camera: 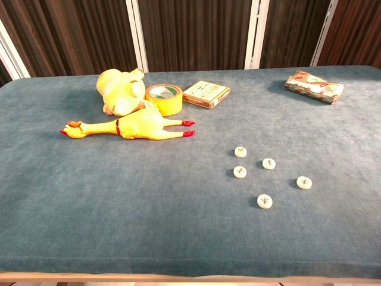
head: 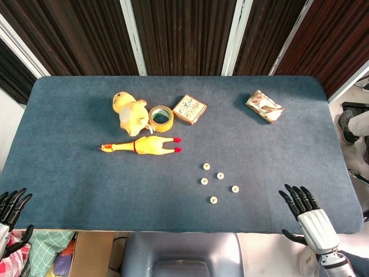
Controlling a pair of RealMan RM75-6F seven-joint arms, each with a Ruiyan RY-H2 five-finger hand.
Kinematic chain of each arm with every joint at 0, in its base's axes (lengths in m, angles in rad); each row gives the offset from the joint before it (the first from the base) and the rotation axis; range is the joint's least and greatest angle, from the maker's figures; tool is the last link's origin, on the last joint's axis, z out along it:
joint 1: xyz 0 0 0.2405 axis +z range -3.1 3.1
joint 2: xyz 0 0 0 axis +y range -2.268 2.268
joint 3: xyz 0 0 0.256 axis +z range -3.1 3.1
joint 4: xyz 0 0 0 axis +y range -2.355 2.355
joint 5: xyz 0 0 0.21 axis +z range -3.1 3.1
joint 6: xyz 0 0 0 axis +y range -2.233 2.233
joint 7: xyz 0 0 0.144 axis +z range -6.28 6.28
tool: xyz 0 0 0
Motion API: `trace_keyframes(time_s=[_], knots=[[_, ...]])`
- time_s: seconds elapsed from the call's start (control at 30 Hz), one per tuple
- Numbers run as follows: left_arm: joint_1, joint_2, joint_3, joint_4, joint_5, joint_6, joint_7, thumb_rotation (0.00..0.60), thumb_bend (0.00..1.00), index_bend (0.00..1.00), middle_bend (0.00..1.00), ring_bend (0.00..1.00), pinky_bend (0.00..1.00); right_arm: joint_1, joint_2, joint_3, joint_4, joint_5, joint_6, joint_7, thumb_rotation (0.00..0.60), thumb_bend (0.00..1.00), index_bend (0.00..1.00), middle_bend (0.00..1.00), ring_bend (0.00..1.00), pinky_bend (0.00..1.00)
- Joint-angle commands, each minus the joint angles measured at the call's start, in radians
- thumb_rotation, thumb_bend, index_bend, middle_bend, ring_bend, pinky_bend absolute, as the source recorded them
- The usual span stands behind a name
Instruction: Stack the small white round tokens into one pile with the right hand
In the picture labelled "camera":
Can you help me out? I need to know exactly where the small card box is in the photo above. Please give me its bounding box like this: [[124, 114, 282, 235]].
[[182, 80, 232, 110]]

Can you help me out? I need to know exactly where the yellow tape roll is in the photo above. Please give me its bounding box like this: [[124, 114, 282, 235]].
[[145, 83, 183, 117]]

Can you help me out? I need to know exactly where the yellow rubber chicken toy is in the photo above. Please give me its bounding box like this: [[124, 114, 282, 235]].
[[60, 107, 196, 141]]

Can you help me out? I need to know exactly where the blue table cloth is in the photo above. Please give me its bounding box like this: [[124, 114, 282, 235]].
[[0, 65, 381, 275]]

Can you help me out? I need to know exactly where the yellow plush pig toy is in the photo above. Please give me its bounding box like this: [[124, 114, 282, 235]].
[[96, 68, 155, 117]]

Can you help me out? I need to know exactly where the dark brown slatted screen panel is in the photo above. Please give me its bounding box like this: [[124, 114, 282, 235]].
[[0, 0, 140, 79], [260, 0, 332, 69], [317, 0, 381, 67], [138, 0, 254, 73], [0, 58, 14, 88]]

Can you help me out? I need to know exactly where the light wooden table edge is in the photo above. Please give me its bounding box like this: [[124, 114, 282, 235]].
[[0, 271, 381, 284]]

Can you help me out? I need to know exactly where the printed tissue pack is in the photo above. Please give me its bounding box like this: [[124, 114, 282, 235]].
[[285, 70, 345, 105]]

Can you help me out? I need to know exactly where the white screen frame post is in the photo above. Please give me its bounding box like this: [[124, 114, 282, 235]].
[[244, 0, 270, 70], [0, 19, 31, 80], [310, 0, 339, 67], [124, 0, 149, 73]]

